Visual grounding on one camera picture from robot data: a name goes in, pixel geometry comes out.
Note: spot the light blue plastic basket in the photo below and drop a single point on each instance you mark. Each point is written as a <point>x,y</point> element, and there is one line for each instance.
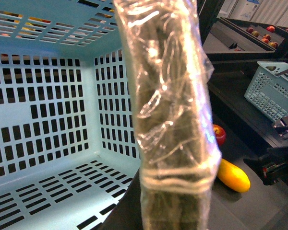
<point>67,149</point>

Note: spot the yellow mango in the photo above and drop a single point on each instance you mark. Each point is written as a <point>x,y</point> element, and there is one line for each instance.
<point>233,177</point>

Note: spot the red apple near mango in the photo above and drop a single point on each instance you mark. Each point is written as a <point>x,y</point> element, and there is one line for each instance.
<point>220,134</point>

